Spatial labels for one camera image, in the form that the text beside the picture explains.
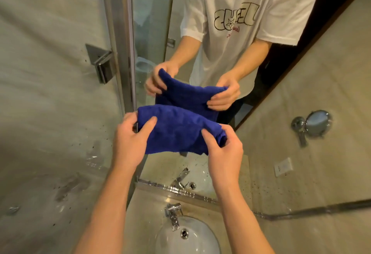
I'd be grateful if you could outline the person's right hand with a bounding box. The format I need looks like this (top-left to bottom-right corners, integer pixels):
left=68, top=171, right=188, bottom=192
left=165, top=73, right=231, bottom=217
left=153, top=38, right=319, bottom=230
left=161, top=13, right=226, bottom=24
left=201, top=124, right=244, bottom=197

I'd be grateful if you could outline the person's left hand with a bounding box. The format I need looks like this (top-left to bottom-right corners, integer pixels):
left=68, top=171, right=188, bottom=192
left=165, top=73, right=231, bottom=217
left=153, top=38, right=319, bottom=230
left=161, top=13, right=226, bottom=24
left=111, top=111, right=158, bottom=175

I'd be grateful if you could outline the blue microfibre cloth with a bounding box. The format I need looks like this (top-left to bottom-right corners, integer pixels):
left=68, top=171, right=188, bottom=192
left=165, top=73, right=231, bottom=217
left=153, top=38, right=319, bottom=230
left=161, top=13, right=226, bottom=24
left=136, top=104, right=228, bottom=156

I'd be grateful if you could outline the silver framed wall mirror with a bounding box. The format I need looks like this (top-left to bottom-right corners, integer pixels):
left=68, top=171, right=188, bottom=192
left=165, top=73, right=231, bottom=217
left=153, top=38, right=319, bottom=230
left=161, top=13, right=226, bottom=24
left=100, top=0, right=371, bottom=222

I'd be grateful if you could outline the person's left forearm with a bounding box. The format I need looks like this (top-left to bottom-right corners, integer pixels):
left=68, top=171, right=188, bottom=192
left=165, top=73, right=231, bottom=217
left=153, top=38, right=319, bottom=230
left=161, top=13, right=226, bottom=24
left=74, top=161, right=138, bottom=254

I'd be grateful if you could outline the person's right forearm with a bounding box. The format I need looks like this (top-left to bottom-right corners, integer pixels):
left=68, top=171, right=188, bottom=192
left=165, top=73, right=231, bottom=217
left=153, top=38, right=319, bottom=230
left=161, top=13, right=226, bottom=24
left=216, top=184, right=274, bottom=254

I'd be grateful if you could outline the chrome sink faucet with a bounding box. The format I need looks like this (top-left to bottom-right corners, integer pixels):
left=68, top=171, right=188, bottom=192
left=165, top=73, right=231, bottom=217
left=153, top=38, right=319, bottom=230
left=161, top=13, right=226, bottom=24
left=164, top=203, right=184, bottom=232

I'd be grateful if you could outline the white ceramic sink basin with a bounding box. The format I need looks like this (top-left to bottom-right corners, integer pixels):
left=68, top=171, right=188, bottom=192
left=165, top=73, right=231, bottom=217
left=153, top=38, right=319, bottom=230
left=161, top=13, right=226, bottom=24
left=155, top=215, right=222, bottom=254

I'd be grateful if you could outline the glass shower enclosure gold frame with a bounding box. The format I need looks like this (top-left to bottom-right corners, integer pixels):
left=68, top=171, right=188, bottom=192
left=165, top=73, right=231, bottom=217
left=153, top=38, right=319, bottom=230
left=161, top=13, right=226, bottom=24
left=0, top=0, right=128, bottom=254

